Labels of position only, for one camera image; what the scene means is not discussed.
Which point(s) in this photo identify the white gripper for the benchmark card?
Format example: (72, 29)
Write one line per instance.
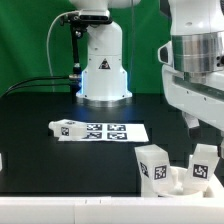
(197, 101)

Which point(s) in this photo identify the white round stool seat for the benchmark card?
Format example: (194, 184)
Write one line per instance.
(178, 191)

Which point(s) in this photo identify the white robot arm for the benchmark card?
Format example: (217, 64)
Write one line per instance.
(192, 61)

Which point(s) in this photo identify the white marker sheet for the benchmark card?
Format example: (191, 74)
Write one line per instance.
(114, 132)

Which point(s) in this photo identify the white L-shaped fence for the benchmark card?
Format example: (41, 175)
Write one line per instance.
(116, 210)

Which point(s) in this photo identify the black camera stand pole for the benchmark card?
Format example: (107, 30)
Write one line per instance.
(76, 76)

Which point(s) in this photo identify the black camera on stand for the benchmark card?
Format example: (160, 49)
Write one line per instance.
(86, 17)

